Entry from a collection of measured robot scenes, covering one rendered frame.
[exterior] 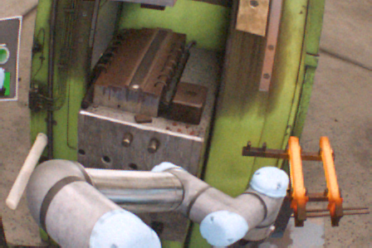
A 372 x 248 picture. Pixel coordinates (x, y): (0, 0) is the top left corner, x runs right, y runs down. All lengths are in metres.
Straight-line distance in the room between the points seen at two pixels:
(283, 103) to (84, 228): 1.39
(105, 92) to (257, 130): 0.49
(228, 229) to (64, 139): 1.30
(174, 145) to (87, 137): 0.27
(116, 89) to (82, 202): 1.20
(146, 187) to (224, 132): 1.11
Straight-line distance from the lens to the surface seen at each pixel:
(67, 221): 0.83
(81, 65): 2.18
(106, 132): 2.02
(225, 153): 2.22
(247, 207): 1.18
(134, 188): 1.06
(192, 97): 2.01
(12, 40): 1.98
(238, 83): 2.09
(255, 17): 1.96
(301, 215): 1.69
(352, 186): 3.52
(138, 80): 2.05
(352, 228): 3.21
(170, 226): 2.19
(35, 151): 2.29
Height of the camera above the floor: 2.00
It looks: 31 degrees down
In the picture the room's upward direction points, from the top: 9 degrees clockwise
